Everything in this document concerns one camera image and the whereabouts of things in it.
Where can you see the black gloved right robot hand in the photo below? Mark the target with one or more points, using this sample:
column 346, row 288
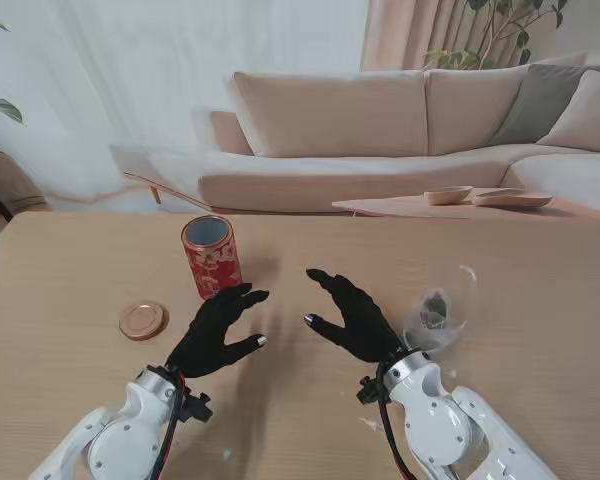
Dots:
column 365, row 325

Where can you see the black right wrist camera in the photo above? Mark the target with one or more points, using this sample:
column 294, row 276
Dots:
column 371, row 390

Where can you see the red floral tea tin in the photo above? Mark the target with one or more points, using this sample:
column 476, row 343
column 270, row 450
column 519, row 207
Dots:
column 215, row 270

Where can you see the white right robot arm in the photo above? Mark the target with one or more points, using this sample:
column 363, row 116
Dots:
column 445, row 420

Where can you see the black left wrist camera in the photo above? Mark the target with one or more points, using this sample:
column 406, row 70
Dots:
column 198, row 406

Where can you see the beige sofa cushion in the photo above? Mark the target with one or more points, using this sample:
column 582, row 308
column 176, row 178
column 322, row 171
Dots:
column 587, row 117

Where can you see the oblong wooden tray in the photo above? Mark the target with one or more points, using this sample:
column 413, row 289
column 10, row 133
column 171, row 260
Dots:
column 510, row 198

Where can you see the sheer white curtain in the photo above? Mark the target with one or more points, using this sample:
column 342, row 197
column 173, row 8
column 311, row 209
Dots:
column 130, row 75

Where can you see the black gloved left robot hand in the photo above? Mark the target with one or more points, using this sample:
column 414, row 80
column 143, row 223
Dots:
column 210, row 335

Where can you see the tan woven basket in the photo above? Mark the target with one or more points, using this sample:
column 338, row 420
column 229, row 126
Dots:
column 7, row 180

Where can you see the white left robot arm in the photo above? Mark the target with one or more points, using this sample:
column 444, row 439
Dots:
column 115, row 440

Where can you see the beige pleated curtain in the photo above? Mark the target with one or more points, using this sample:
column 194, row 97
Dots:
column 410, row 35

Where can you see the grey sofa cushion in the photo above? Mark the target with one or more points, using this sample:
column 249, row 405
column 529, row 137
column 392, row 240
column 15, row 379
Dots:
column 535, row 105

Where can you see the tall green leafy plant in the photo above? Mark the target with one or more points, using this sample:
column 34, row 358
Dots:
column 495, row 30

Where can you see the clear plastic tea bag pouch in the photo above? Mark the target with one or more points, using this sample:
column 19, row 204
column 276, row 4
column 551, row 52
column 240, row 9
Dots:
column 435, row 312

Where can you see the copper round tin lid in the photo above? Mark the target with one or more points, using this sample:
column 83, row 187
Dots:
column 143, row 321

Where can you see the round wooden bowl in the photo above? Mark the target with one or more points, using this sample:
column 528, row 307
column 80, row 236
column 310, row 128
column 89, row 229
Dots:
column 446, row 196

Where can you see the light wooden coffee table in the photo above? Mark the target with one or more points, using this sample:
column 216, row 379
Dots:
column 395, row 206

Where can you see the beige corner sofa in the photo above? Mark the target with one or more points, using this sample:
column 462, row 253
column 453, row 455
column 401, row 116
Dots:
column 340, row 145

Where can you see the large white paper scrap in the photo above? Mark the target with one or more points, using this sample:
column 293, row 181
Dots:
column 371, row 424

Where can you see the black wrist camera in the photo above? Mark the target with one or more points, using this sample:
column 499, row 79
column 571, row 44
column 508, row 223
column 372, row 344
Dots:
column 198, row 406
column 371, row 390

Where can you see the green plant with long leaves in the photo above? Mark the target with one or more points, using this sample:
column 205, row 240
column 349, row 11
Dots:
column 2, row 106

